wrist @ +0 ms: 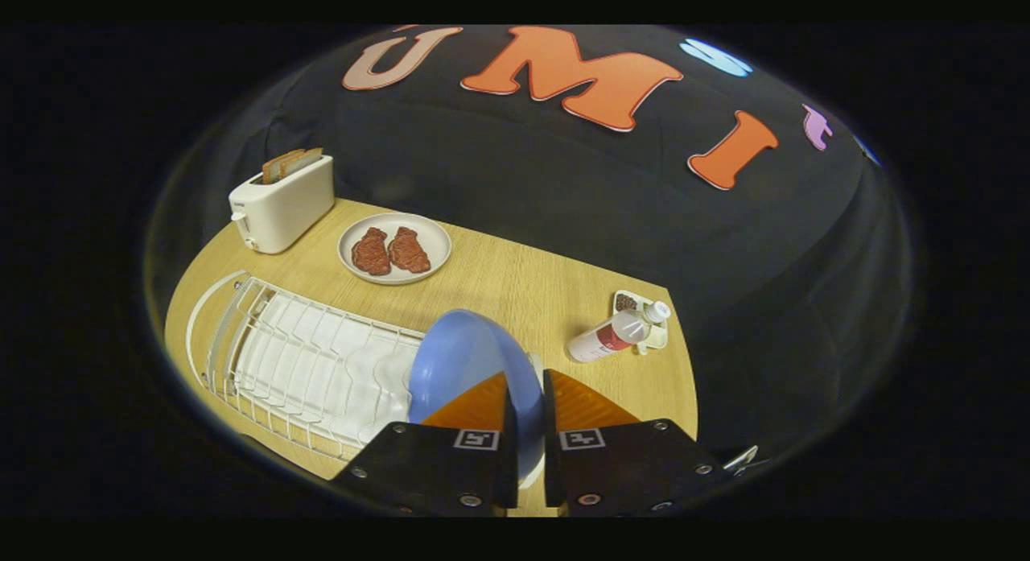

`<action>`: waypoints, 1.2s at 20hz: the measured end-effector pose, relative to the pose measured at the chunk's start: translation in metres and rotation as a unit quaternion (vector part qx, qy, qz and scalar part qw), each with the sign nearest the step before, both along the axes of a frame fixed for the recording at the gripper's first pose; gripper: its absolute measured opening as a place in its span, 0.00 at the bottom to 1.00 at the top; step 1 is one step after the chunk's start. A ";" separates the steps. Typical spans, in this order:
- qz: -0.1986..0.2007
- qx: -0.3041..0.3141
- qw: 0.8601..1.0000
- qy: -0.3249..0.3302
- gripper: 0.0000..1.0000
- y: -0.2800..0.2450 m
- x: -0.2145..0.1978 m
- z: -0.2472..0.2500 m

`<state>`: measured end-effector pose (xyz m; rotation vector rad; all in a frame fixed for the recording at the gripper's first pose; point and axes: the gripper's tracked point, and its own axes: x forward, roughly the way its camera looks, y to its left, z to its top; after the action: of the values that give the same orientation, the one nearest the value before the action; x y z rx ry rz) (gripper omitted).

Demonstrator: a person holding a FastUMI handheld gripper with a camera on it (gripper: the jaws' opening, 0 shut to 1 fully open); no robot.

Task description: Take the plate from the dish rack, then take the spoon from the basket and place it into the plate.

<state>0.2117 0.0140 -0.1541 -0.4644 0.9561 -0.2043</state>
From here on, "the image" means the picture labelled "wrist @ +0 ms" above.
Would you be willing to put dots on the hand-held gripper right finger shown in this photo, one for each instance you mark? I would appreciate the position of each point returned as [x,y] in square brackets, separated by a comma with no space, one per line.
[628,464]

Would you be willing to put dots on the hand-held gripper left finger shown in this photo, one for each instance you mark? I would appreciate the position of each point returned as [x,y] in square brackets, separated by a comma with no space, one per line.
[434,464]

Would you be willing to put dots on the blue plate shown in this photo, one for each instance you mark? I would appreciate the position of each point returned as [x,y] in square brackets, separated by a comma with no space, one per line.
[459,360]

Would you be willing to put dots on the white divided condiment dish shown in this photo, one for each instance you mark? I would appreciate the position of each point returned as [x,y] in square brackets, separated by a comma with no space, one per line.
[624,302]

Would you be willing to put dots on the white plate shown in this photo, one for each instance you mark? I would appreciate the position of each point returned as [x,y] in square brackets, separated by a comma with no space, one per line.
[430,231]

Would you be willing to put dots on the clear bottle red label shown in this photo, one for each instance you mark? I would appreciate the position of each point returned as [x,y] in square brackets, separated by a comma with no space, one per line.
[599,342]

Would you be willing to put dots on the red meat piece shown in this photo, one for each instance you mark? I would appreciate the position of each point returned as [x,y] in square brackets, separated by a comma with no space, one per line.
[371,253]
[409,251]

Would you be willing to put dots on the black backdrop cloth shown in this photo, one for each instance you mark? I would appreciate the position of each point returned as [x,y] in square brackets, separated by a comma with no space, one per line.
[523,183]

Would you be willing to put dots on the white toaster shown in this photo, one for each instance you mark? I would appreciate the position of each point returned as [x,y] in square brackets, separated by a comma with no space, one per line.
[282,211]

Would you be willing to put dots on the brown toast slice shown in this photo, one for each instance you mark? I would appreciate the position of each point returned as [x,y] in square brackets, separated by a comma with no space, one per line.
[306,160]
[276,167]

